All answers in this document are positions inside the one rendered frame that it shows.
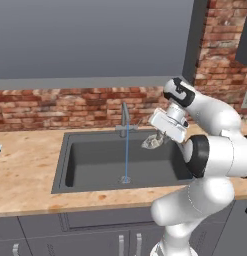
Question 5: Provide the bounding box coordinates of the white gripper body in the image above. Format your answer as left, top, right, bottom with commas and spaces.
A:
148, 107, 189, 144

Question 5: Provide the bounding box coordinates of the grey metal tap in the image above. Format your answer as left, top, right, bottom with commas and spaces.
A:
114, 101, 140, 139

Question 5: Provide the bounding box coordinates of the grey false drawer panel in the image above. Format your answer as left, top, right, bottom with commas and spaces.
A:
60, 207, 156, 233

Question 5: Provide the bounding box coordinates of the dark grey wall cupboard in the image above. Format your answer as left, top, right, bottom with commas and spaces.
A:
235, 0, 247, 68

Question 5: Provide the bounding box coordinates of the dark grey dishwasher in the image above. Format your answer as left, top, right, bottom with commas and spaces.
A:
218, 199, 247, 256

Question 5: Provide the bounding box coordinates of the dark grey sink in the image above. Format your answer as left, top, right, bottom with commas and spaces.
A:
50, 128, 196, 195

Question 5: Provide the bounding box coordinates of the grey cupboard door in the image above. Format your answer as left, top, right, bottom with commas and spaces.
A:
0, 238, 32, 256
25, 230, 131, 256
128, 227, 168, 256

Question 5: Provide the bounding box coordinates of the grey fish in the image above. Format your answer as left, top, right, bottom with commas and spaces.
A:
140, 132, 166, 150

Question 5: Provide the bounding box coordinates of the grey drawer front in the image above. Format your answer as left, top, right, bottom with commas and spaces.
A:
0, 216, 27, 242

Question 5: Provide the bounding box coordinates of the blue water stream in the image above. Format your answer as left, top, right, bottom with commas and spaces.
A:
124, 122, 130, 183

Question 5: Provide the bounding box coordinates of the grey wall cupboard run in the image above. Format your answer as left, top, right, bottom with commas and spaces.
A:
0, 0, 210, 91

